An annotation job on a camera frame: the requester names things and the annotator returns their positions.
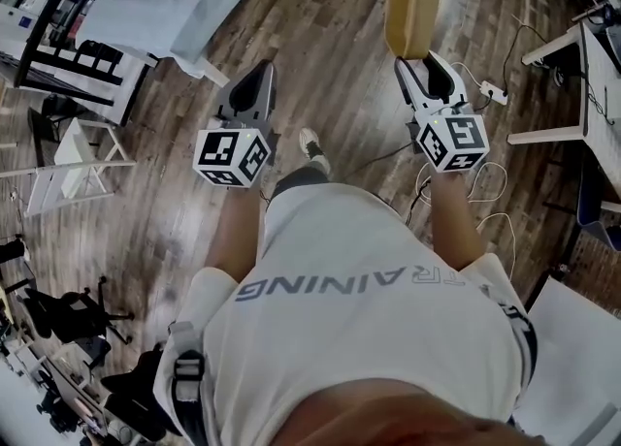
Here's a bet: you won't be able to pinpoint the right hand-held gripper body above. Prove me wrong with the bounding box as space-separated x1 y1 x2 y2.
405 94 489 175

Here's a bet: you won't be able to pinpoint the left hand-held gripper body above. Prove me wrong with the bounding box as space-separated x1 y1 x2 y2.
193 104 281 191

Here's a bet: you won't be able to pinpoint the yellow plastic oval container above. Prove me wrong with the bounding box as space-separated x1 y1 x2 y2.
382 0 441 60

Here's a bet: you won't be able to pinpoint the person's right forearm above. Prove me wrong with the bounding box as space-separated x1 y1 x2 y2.
429 170 486 271

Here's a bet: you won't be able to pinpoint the person's left forearm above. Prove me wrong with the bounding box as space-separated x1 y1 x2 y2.
206 184 267 285

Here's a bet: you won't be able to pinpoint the white power strip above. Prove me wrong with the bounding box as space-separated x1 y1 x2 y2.
478 80 509 107

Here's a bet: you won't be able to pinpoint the person's white shoe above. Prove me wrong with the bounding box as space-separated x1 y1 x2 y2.
298 126 334 175

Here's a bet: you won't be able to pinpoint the person's black shorts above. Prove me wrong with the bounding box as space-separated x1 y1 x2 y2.
272 166 331 196

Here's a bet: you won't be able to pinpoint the table with light blue cloth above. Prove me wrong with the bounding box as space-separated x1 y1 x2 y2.
75 0 276 89

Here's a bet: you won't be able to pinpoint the white wooden stool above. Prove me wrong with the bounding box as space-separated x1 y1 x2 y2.
22 116 138 218

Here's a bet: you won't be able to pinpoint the blue chair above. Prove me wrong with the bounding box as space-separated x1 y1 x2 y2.
576 176 621 247

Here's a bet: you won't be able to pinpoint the black metal ladder rack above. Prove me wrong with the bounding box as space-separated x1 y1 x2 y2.
13 0 152 113

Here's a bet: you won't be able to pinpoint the person's white shirt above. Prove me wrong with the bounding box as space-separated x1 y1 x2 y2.
153 181 539 446

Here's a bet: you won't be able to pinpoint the black office chair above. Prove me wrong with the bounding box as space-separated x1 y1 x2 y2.
0 235 31 266
23 276 135 367
101 341 181 440

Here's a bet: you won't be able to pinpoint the plain white table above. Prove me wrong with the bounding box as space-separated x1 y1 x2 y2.
513 273 621 446

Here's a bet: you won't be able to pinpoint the person's chin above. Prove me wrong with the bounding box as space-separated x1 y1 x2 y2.
285 376 535 446

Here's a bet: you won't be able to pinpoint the long white desk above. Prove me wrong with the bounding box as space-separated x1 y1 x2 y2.
0 332 106 446

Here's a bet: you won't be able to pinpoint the black floor cable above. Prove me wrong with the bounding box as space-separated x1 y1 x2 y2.
502 21 552 96

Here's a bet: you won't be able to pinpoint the white floor cable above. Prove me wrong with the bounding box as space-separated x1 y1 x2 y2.
411 160 519 290

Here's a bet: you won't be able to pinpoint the white desk with cables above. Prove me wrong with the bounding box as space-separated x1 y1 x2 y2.
507 21 621 157

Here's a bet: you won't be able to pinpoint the grey harness strap with buckle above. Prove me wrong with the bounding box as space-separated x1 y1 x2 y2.
498 298 539 387
168 320 211 446

